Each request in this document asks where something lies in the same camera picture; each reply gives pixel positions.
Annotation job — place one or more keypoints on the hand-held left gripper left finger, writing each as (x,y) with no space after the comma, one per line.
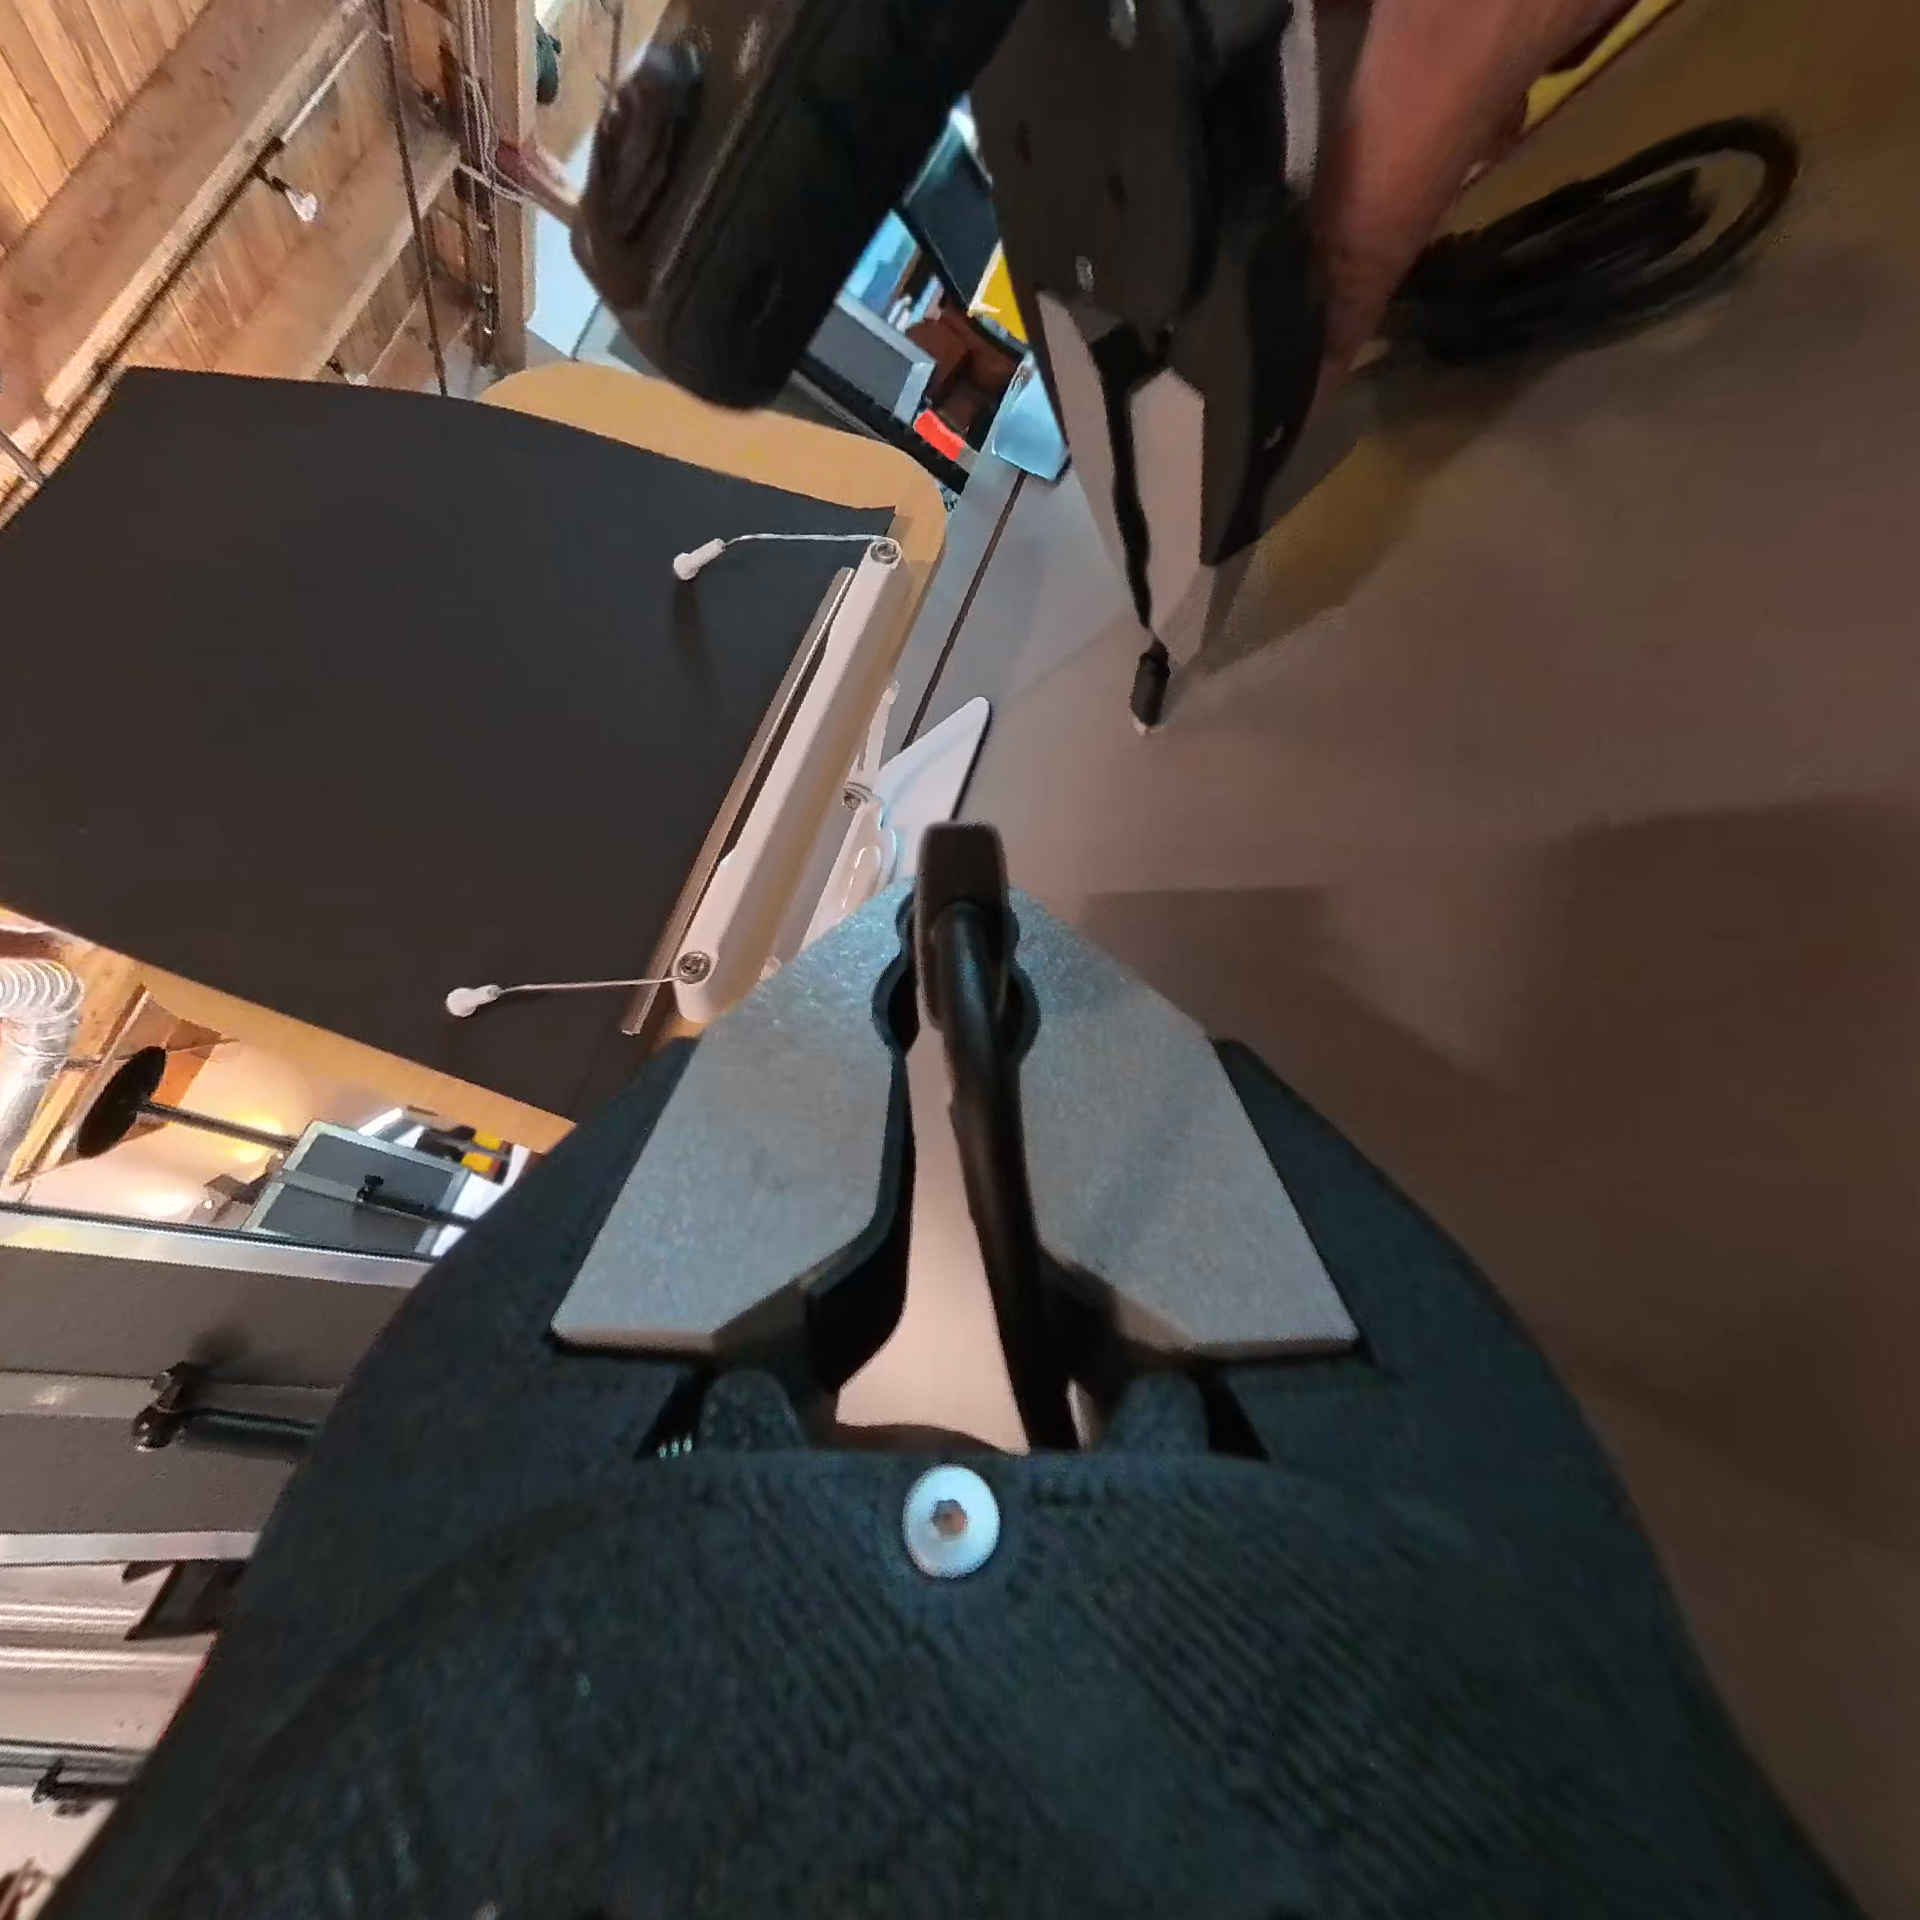
(733,1172)

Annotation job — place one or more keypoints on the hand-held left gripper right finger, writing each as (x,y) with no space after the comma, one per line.
(1185,1184)

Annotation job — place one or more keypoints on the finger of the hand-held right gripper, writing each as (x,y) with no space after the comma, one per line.
(1177,510)
(1088,390)

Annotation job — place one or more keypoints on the slim grey usb hub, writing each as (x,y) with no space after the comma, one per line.
(961,862)

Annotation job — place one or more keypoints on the person's right hand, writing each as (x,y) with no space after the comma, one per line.
(1440,119)

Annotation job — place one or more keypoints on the black bar with knob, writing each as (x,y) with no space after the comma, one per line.
(225,1410)

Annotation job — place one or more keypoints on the grey framed panel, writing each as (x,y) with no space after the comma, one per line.
(181,1305)

